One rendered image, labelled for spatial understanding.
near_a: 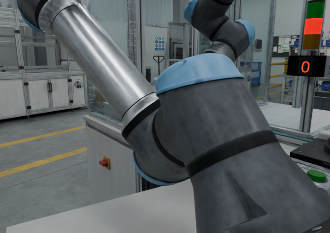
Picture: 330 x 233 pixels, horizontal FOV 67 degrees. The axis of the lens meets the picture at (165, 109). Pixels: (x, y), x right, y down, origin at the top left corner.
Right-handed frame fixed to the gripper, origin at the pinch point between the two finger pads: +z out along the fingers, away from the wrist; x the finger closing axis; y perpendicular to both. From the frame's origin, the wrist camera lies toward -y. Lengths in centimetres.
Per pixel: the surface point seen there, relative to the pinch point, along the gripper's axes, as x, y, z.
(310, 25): -14, -4, -61
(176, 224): -20.2, -5.6, 13.5
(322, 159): -30.9, -21.4, -24.6
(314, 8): -9, -4, -64
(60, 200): -120, 158, 50
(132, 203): -19.8, 8.0, 16.5
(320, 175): -24.2, -24.6, -15.8
